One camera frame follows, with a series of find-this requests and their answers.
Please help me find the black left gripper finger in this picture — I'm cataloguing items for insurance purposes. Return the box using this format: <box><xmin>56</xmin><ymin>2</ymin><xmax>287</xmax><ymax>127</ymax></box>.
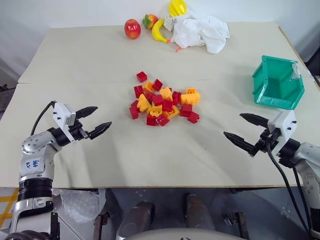
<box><xmin>75</xmin><ymin>106</ymin><xmax>99</xmax><ymax>120</ymax></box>
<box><xmin>87</xmin><ymin>121</ymin><xmax>113</xmax><ymax>141</ymax></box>

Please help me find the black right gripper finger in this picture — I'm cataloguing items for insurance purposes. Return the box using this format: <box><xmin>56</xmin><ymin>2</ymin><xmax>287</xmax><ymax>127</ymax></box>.
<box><xmin>239</xmin><ymin>112</ymin><xmax>271</xmax><ymax>129</ymax></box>
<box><xmin>222</xmin><ymin>131</ymin><xmax>257</xmax><ymax>154</ymax></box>

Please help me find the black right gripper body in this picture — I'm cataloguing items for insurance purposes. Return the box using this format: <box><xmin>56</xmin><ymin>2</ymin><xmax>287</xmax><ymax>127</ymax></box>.
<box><xmin>249</xmin><ymin>126</ymin><xmax>280</xmax><ymax>158</ymax></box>

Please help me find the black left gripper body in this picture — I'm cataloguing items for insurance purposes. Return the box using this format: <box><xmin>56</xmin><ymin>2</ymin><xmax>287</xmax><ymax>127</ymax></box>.
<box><xmin>67</xmin><ymin>119</ymin><xmax>91</xmax><ymax>142</ymax></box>

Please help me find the green plastic bin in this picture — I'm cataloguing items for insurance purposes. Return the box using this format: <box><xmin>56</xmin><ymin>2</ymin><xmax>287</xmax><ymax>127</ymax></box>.
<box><xmin>251</xmin><ymin>55</ymin><xmax>307</xmax><ymax>111</ymax></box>

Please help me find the clear label on bin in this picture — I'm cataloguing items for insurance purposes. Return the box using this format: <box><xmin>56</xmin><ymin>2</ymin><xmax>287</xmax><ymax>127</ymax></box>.
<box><xmin>289</xmin><ymin>63</ymin><xmax>302</xmax><ymax>82</ymax></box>

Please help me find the clear bubble wrap sheet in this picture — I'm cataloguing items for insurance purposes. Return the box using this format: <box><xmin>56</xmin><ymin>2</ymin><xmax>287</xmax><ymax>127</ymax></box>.
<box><xmin>52</xmin><ymin>188</ymin><xmax>107</xmax><ymax>224</ymax></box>

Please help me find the dark rounded shape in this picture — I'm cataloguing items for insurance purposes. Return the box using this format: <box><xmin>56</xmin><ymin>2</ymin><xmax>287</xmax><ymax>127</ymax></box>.
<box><xmin>183</xmin><ymin>192</ymin><xmax>216</xmax><ymax>231</ymax></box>
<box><xmin>116</xmin><ymin>200</ymin><xmax>156</xmax><ymax>239</ymax></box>

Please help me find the red toy apple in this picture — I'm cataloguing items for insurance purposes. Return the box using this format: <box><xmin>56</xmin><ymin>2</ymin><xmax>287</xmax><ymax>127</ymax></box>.
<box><xmin>124</xmin><ymin>18</ymin><xmax>142</xmax><ymax>40</ymax></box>

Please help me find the crumpled white cloth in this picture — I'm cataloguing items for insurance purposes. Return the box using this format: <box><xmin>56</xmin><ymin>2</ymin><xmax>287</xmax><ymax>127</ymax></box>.
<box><xmin>163</xmin><ymin>13</ymin><xmax>231</xmax><ymax>55</ymax></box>

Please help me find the yellow toy banana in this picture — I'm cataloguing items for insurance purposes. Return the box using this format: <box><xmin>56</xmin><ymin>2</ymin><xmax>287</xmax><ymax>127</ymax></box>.
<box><xmin>151</xmin><ymin>19</ymin><xmax>171</xmax><ymax>44</ymax></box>

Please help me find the white rounded robot torso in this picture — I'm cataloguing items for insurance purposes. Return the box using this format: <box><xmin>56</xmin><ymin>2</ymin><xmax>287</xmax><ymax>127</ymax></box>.
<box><xmin>119</xmin><ymin>226</ymin><xmax>241</xmax><ymax>240</ymax></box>

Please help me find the red toy strawberry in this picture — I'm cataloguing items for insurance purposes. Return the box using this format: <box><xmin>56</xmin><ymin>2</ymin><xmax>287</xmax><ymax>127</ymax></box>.
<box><xmin>142</xmin><ymin>14</ymin><xmax>159</xmax><ymax>30</ymax></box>

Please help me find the yellow plastic toy fruit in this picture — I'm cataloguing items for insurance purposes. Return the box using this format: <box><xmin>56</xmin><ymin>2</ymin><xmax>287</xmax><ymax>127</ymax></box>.
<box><xmin>168</xmin><ymin>0</ymin><xmax>189</xmax><ymax>18</ymax></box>

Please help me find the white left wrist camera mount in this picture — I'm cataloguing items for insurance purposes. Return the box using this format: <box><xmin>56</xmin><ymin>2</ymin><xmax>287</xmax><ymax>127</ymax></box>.
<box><xmin>52</xmin><ymin>101</ymin><xmax>77</xmax><ymax>144</ymax></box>

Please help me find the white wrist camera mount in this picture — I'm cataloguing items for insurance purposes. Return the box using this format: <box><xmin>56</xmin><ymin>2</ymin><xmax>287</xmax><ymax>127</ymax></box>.
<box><xmin>266</xmin><ymin>109</ymin><xmax>298</xmax><ymax>154</ymax></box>
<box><xmin>52</xmin><ymin>101</ymin><xmax>77</xmax><ymax>144</ymax></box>

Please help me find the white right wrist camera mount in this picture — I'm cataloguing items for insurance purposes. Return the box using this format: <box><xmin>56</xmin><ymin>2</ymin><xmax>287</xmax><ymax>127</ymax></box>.
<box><xmin>266</xmin><ymin>109</ymin><xmax>298</xmax><ymax>154</ymax></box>

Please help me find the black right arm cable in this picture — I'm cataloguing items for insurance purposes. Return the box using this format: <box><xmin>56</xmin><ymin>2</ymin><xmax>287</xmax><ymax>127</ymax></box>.
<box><xmin>265</xmin><ymin>141</ymin><xmax>315</xmax><ymax>238</ymax></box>

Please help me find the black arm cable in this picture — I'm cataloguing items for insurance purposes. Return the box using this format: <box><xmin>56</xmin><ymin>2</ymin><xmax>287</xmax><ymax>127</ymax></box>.
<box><xmin>29</xmin><ymin>100</ymin><xmax>57</xmax><ymax>136</ymax></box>
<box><xmin>265</xmin><ymin>141</ymin><xmax>315</xmax><ymax>238</ymax></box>

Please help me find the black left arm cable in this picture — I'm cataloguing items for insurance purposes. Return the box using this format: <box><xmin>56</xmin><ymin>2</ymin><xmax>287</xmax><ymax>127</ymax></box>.
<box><xmin>29</xmin><ymin>100</ymin><xmax>57</xmax><ymax>136</ymax></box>

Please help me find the dark metal bracket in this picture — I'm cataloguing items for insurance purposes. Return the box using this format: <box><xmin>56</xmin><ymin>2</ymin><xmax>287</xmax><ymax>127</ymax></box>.
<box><xmin>221</xmin><ymin>211</ymin><xmax>249</xmax><ymax>240</ymax></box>
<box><xmin>92</xmin><ymin>211</ymin><xmax>111</xmax><ymax>240</ymax></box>

